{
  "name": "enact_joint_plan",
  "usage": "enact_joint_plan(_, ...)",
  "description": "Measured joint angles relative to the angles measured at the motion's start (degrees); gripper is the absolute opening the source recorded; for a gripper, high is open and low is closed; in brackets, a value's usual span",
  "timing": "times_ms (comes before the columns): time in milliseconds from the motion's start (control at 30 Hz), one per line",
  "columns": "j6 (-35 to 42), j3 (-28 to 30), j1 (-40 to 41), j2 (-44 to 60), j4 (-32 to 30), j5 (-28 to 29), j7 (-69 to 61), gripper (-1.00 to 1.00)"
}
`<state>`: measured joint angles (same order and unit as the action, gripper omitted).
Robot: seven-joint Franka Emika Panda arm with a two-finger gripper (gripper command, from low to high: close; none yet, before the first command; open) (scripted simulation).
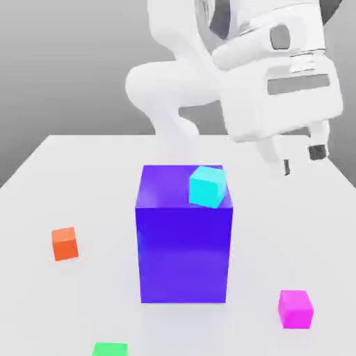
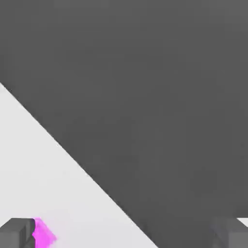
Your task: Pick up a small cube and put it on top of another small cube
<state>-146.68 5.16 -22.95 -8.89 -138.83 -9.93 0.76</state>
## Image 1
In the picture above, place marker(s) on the small cyan cube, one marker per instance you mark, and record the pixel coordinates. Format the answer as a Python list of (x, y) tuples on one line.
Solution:
[(207, 187)]

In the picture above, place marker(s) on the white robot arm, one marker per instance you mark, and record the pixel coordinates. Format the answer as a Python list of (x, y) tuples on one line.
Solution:
[(167, 83)]

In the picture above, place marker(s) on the small magenta cube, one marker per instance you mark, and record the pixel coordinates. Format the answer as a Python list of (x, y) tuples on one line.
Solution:
[(295, 310)]

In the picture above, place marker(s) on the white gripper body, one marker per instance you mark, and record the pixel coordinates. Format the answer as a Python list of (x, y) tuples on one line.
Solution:
[(278, 111)]

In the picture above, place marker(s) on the small orange cube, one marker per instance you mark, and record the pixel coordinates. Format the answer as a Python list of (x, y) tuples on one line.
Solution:
[(64, 244)]

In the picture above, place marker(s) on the small green cube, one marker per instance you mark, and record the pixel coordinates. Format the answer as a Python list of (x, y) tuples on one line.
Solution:
[(109, 350)]

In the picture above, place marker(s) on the large blue box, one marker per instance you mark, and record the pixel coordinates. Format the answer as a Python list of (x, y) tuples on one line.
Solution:
[(183, 250)]

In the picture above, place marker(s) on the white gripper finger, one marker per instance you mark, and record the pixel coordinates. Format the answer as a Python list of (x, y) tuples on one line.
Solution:
[(274, 155), (318, 139)]

